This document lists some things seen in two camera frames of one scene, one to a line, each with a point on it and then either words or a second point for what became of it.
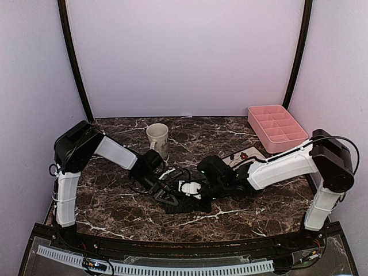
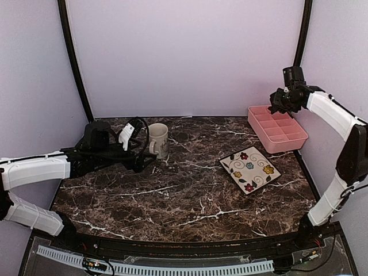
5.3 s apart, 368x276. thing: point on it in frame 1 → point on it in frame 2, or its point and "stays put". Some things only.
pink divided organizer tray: x=276 y=127 stays put
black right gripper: x=206 y=207 → x=276 y=100
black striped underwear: x=188 y=206 → x=273 y=109
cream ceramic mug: x=160 y=131 stays put
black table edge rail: x=242 y=246 stays put
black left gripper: x=163 y=188 → x=138 y=167
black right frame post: x=303 y=41 stays put
